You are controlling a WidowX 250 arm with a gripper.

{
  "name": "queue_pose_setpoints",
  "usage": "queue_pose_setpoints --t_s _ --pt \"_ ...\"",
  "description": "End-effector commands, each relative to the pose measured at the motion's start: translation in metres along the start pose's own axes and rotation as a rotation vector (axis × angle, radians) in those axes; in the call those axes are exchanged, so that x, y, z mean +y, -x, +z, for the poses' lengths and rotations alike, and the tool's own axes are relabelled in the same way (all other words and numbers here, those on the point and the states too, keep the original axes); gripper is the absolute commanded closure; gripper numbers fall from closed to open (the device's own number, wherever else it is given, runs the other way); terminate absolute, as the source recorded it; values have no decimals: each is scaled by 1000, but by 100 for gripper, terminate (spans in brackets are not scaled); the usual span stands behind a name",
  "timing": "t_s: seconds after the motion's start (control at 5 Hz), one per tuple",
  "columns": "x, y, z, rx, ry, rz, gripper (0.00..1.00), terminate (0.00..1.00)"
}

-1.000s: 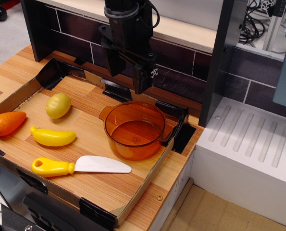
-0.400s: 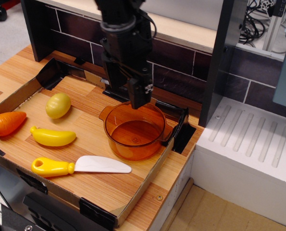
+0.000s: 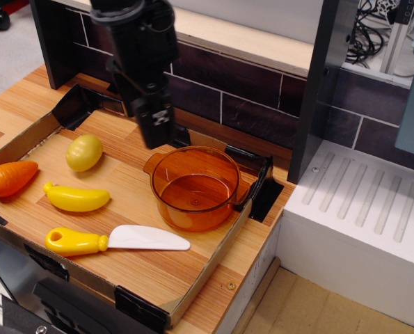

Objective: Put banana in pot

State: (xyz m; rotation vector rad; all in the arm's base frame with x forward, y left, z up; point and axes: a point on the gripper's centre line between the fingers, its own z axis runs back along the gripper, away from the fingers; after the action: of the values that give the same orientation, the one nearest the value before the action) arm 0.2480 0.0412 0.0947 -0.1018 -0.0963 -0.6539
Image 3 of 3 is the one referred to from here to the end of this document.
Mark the white ridged drain board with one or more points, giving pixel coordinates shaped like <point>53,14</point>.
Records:
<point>359,198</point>

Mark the yellow toy banana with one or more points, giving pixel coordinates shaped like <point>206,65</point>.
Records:
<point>76,200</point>

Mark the black caster wheel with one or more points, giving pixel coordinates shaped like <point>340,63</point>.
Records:
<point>4,20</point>

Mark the brass screw in table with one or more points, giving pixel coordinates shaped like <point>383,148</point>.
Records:
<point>231,285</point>

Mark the yellow-handled white toy knife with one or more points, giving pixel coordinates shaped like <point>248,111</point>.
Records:
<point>67,242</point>

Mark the orange transparent plastic pot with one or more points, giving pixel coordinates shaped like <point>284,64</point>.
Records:
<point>196,187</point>

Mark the yellow-green toy potato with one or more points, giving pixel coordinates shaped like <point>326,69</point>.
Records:
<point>84,152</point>

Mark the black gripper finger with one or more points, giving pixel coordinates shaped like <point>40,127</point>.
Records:
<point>156,118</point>
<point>127,91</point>

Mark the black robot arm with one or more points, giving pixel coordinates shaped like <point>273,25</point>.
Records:
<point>144,44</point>

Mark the dark grey vertical post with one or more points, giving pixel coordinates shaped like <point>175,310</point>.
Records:
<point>329,53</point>

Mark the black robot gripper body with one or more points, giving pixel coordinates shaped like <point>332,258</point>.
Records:
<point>144,42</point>

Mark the orange toy carrot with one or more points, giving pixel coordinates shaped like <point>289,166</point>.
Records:
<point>15,175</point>

